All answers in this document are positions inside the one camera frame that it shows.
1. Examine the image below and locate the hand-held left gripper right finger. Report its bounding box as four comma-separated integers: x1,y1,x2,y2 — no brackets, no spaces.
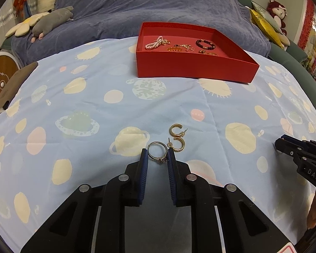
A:
167,149,297,253

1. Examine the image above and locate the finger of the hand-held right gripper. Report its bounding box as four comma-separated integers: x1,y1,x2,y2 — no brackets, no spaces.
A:
280,135,316,161
274,139,310,165

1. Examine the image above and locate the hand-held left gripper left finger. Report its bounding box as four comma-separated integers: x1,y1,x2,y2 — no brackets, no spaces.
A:
20,148,149,253

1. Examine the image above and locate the silver ring with stone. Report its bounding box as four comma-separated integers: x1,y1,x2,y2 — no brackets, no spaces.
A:
148,141,169,165

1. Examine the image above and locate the gold hoop earring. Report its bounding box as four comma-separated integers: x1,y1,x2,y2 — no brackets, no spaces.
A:
166,137,186,153
169,123,188,138

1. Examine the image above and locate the red cardboard box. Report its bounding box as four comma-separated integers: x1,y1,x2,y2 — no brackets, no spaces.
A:
135,22,260,84

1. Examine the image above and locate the white pearl bracelet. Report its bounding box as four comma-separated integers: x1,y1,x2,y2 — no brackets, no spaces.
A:
145,35,164,50

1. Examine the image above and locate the black clover chain necklace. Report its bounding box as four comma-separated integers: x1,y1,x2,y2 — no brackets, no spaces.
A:
175,43,197,52

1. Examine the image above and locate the black bead bracelet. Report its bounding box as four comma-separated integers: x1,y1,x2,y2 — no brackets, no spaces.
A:
195,39,216,50

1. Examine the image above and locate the blue planet-print tablecloth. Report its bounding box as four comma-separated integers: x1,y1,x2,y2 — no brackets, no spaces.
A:
0,35,316,253

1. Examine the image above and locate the dark green sofa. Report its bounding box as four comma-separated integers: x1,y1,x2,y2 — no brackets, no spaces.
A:
0,0,316,116

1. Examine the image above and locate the beige plush cushion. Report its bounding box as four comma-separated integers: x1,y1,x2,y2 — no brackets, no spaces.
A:
276,33,291,50

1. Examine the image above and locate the yellow satin pillow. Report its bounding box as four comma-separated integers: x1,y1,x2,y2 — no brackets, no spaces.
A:
249,8,285,49

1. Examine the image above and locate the red monkey plush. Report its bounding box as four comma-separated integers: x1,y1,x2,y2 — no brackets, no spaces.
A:
266,0,288,36

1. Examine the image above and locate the grey-green patterned pillow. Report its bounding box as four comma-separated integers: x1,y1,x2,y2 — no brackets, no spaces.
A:
251,1,282,33

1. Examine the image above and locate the brown flat case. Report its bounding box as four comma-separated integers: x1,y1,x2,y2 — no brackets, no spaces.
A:
0,61,39,115

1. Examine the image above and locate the blue-grey sofa blanket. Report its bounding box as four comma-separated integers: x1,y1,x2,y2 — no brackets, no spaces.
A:
11,0,272,70

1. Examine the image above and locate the round white wood-panel appliance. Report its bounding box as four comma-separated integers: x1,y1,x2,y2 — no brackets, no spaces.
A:
0,51,17,111

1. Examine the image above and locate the grey animal plush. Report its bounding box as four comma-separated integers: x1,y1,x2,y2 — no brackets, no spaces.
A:
32,6,75,42

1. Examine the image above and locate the flower-shaped cushion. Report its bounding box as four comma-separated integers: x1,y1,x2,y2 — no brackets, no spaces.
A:
5,12,50,38

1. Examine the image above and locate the white sheer curtain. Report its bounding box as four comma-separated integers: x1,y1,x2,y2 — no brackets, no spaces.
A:
0,0,29,45

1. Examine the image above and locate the red ribbon bow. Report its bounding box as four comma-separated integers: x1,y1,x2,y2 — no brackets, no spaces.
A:
13,0,28,11

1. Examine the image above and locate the red wall decoration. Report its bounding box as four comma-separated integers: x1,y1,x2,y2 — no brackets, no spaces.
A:
299,0,315,49

